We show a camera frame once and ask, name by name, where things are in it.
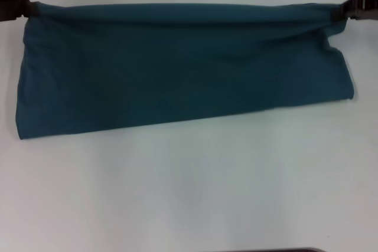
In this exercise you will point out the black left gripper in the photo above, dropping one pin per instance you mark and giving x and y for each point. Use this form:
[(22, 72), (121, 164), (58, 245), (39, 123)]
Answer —
[(13, 2)]

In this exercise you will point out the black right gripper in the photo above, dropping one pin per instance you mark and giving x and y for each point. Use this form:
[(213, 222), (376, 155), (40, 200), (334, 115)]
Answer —
[(364, 7)]

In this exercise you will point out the teal t-shirt with beige print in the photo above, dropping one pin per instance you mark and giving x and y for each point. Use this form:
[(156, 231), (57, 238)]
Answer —
[(177, 72)]

